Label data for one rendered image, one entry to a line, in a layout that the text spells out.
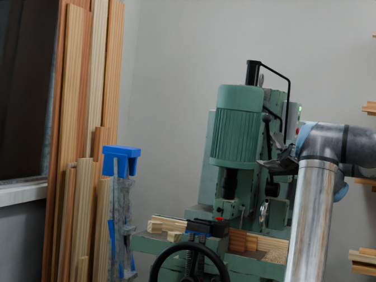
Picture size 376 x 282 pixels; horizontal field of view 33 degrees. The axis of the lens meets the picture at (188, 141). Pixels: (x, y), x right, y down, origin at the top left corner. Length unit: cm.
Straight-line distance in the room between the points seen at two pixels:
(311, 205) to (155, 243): 78
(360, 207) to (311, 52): 116
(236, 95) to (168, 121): 257
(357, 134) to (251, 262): 67
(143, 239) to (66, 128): 145
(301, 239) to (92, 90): 247
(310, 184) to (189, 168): 306
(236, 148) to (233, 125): 9
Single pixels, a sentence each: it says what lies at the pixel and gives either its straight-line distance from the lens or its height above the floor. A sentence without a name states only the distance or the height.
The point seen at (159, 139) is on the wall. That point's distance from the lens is 494.
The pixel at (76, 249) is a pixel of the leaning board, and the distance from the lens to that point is 375.
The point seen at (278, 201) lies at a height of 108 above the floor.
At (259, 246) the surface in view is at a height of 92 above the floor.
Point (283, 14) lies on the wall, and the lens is 479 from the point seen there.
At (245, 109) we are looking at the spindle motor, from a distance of 237.
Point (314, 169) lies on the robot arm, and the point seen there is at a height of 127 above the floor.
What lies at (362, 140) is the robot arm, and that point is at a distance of 190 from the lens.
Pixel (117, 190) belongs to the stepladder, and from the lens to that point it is 324.
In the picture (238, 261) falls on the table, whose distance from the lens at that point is 233.
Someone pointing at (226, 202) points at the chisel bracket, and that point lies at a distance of 243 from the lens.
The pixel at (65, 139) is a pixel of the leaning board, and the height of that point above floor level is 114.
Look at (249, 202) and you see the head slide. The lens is 255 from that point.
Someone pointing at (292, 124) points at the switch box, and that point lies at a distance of 268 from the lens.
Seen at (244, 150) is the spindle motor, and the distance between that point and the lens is 239.
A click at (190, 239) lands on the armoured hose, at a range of 225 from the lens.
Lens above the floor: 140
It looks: 3 degrees down
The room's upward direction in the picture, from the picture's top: 7 degrees clockwise
